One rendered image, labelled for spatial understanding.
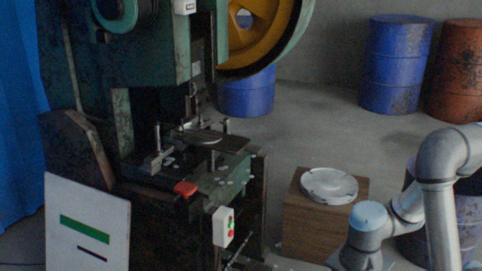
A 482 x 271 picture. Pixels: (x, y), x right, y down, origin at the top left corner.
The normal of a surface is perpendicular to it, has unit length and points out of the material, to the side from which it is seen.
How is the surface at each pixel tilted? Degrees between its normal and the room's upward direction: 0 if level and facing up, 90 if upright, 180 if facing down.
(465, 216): 92
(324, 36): 90
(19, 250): 0
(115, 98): 90
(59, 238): 78
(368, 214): 7
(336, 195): 0
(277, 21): 90
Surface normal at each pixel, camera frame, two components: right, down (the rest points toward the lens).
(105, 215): -0.47, 0.18
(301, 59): -0.43, 0.39
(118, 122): 0.90, 0.18
